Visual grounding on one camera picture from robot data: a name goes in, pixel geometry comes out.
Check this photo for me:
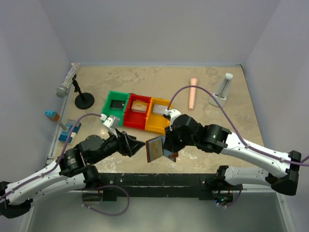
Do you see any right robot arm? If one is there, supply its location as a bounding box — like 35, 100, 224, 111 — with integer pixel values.
163, 111, 301, 196

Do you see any grey toy hammer handle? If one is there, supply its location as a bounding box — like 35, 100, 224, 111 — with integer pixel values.
57, 120, 68, 131

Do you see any yellow plastic bin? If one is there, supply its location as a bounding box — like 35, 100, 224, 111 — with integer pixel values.
145, 98, 169, 134

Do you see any silver glitter microphone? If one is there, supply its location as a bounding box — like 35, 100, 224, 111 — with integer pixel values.
55, 63, 81, 98

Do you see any blue white brick stack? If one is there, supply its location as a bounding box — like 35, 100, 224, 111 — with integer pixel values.
58, 118, 82, 145

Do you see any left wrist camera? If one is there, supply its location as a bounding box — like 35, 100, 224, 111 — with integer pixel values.
100, 114, 120, 134

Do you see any blue orange brick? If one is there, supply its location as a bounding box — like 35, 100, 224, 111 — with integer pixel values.
45, 110, 60, 122

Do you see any black microphone stand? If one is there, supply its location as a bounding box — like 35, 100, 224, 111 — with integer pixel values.
72, 74, 95, 110

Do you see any green plastic bin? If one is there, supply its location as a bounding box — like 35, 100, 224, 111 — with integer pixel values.
102, 90, 130, 126

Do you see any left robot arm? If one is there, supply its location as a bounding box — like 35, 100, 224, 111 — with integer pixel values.
0, 131, 145, 218

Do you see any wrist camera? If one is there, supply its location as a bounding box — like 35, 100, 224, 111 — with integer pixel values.
100, 114, 120, 134
163, 109, 181, 126

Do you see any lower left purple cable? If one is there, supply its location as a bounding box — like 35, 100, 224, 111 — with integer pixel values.
81, 182, 130, 215

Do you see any red plastic bin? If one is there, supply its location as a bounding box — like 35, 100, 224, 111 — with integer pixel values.
123, 93, 151, 130

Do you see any black card stack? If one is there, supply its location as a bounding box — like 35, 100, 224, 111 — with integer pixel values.
110, 100, 126, 111

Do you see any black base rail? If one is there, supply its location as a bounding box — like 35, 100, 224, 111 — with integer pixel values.
72, 172, 243, 202

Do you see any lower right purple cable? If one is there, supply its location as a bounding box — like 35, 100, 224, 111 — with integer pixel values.
216, 186, 243, 208

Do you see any orange card stack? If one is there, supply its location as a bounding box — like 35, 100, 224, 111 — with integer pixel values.
131, 101, 148, 113

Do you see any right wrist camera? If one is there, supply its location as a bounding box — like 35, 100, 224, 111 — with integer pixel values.
163, 109, 181, 126

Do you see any brown leather card holder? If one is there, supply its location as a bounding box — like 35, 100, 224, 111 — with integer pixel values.
145, 135, 177, 163

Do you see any pink flashlight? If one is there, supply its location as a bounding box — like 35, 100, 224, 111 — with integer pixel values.
188, 78, 197, 111

